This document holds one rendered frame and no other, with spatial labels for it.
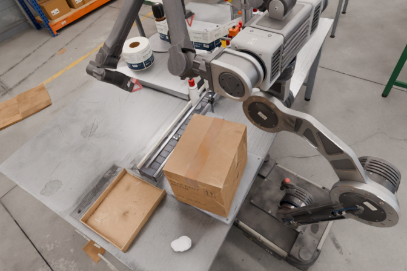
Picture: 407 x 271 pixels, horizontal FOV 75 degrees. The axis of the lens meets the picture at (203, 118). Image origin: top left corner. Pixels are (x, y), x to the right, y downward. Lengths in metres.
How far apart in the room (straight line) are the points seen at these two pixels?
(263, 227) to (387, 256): 0.81
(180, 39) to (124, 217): 0.83
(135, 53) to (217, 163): 1.09
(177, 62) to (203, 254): 0.75
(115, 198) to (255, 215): 0.91
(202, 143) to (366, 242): 1.46
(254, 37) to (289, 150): 1.69
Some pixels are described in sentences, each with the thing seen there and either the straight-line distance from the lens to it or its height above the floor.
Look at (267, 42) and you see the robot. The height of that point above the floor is 1.53.
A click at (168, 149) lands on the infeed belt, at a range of 1.37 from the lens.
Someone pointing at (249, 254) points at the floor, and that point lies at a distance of 2.02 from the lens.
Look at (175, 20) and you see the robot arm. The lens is 0.93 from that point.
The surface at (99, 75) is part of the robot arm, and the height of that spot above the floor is 1.32.
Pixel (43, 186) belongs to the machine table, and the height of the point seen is 0.83.
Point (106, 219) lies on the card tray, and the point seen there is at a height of 0.83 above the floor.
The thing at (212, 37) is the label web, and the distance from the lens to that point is 1.84.
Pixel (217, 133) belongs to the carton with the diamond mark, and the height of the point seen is 1.12.
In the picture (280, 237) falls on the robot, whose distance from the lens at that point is 1.81.
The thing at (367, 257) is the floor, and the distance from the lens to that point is 2.16.
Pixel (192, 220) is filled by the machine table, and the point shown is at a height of 0.83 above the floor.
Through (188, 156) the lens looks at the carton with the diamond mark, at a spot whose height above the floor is 1.12.
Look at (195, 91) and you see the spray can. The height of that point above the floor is 1.02.
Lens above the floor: 1.96
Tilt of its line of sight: 48 degrees down
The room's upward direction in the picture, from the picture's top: 12 degrees counter-clockwise
